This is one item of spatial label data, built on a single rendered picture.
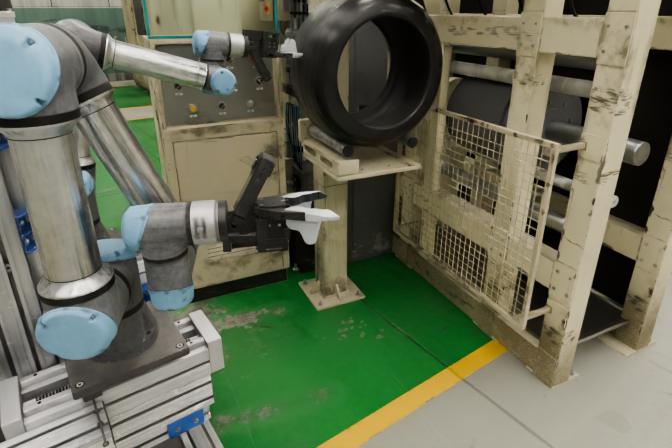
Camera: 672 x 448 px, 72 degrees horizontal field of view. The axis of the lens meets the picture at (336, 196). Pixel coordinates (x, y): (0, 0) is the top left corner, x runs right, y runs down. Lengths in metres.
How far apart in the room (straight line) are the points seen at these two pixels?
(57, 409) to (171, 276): 0.40
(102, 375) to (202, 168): 1.30
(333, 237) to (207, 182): 0.65
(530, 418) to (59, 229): 1.67
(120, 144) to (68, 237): 0.19
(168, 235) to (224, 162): 1.42
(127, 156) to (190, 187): 1.32
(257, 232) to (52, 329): 0.36
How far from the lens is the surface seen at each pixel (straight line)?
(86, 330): 0.88
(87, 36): 1.39
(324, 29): 1.61
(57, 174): 0.80
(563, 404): 2.09
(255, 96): 2.22
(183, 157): 2.16
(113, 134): 0.90
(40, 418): 1.13
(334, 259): 2.31
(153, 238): 0.81
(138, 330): 1.07
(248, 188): 0.78
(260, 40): 1.61
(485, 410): 1.97
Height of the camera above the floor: 1.38
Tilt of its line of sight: 22 degrees down
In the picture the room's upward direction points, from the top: straight up
